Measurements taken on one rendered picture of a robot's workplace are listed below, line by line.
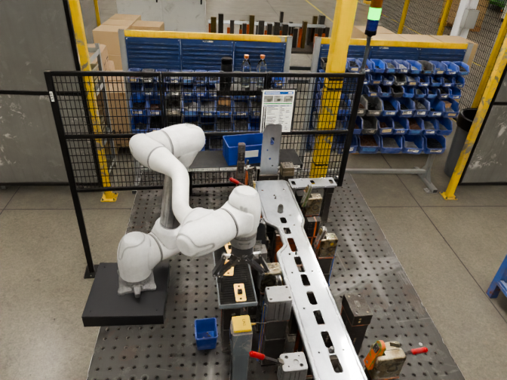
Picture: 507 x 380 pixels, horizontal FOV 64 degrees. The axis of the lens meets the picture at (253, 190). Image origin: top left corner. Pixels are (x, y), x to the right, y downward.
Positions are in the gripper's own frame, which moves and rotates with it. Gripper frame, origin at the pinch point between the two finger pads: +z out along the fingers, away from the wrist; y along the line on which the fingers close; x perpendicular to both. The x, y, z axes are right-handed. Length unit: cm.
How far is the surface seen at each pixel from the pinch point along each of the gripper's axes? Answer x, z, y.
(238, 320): -12.1, 4.0, -2.1
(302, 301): 6.9, 19.9, 27.9
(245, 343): -16.8, 10.7, 0.2
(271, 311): -0.9, 14.8, 12.8
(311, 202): 75, 18, 50
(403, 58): 251, -15, 183
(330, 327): -6.8, 19.9, 35.5
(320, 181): 99, 20, 63
